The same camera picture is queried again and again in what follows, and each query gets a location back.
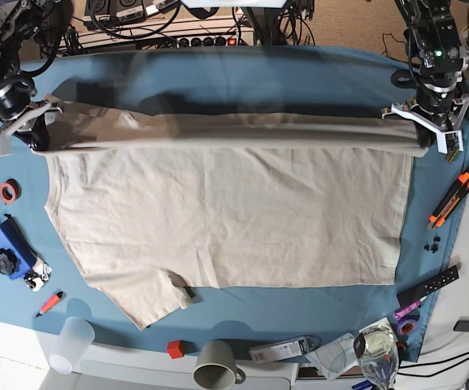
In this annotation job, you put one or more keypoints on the wine glass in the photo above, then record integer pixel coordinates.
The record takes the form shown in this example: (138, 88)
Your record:
(375, 348)

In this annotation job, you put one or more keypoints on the packaged item with barcode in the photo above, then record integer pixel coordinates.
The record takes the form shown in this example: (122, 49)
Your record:
(284, 350)

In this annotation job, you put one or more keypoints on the green yellow small tool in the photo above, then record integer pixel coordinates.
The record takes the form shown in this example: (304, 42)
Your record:
(452, 155)

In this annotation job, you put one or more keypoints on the red tape roll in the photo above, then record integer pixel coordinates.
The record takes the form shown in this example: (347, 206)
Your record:
(9, 191)

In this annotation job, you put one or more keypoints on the grey-green ceramic mug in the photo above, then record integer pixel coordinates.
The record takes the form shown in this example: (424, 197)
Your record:
(216, 367)

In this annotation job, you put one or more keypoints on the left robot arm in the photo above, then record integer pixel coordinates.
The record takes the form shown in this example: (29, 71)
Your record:
(437, 60)

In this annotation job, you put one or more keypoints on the small orange utility knife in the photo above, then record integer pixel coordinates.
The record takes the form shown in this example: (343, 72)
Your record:
(52, 301)

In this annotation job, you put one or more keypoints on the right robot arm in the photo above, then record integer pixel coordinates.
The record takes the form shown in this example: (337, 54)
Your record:
(21, 21)

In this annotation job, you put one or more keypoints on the black power strip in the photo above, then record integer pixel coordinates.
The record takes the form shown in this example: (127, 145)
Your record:
(209, 41)

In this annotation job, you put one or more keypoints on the blue table cloth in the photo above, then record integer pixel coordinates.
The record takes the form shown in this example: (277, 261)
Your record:
(303, 80)

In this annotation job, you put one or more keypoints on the small black screws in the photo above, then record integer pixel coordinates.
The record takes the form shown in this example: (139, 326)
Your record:
(433, 245)

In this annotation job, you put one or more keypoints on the frosted plastic cup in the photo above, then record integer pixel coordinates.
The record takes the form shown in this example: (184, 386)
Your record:
(74, 340)

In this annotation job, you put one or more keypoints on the red cube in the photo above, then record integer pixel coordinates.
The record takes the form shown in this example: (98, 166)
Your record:
(176, 349)

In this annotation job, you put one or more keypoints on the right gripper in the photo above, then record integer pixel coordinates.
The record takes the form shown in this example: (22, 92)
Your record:
(20, 116)

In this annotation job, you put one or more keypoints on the blue box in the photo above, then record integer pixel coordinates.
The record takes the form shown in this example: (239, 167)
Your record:
(10, 239)

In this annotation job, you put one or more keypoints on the beige T-shirt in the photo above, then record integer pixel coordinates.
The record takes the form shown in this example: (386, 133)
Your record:
(147, 206)

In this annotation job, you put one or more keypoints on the large orange utility knife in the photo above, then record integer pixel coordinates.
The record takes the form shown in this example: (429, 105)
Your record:
(455, 194)

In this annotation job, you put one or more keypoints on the purple marker pen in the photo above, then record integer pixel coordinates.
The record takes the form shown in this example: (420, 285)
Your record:
(403, 312)

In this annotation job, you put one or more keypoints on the folded paper sheet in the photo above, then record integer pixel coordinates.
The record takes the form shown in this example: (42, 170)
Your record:
(337, 357)

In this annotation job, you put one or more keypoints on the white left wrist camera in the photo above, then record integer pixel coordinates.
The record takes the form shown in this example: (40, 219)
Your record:
(449, 141)

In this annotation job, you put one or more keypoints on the small black white toy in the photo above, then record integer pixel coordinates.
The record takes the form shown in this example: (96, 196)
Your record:
(38, 276)

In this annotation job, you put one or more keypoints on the black star knob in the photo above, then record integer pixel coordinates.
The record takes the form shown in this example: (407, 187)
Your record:
(8, 262)

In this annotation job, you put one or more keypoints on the purple tape roll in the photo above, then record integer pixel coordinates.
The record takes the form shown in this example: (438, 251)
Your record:
(406, 325)

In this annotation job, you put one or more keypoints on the black remote control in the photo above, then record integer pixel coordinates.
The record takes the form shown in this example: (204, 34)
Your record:
(429, 286)

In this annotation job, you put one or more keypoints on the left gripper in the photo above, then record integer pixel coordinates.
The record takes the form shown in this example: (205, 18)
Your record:
(442, 113)

